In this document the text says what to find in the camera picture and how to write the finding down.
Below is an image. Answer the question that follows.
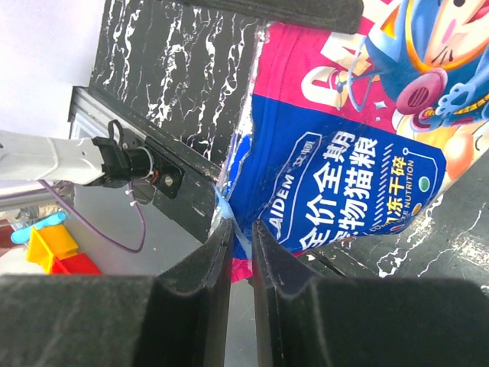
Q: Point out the aluminium frame rail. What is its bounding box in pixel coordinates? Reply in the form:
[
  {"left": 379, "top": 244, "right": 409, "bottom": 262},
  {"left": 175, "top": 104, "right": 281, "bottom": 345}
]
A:
[{"left": 1, "top": 182, "right": 74, "bottom": 212}]

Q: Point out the pink pet food bag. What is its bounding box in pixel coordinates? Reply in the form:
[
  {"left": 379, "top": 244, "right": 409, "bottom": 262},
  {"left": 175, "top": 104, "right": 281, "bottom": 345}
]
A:
[{"left": 222, "top": 1, "right": 488, "bottom": 281}]

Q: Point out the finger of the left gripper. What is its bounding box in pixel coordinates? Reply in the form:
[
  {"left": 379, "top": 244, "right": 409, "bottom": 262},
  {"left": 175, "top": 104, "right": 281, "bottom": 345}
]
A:
[{"left": 182, "top": 0, "right": 363, "bottom": 34}]

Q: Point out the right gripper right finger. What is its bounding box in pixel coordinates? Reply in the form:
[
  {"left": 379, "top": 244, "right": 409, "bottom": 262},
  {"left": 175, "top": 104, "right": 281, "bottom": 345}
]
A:
[{"left": 252, "top": 221, "right": 488, "bottom": 366}]

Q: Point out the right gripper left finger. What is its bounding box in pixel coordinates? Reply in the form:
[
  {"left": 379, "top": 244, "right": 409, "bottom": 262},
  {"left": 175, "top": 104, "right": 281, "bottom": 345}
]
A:
[{"left": 1, "top": 219, "right": 234, "bottom": 366}]

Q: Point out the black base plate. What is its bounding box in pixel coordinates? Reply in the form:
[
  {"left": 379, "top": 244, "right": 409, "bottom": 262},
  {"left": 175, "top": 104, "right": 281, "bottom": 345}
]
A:
[{"left": 70, "top": 86, "right": 219, "bottom": 242}]

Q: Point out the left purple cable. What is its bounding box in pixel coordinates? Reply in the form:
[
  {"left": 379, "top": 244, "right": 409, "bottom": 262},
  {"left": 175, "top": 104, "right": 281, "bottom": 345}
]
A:
[{"left": 37, "top": 179, "right": 148, "bottom": 254}]

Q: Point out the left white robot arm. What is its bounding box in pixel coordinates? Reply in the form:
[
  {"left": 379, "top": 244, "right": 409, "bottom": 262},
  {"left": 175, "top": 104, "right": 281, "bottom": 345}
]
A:
[{"left": 1, "top": 1, "right": 364, "bottom": 188}]

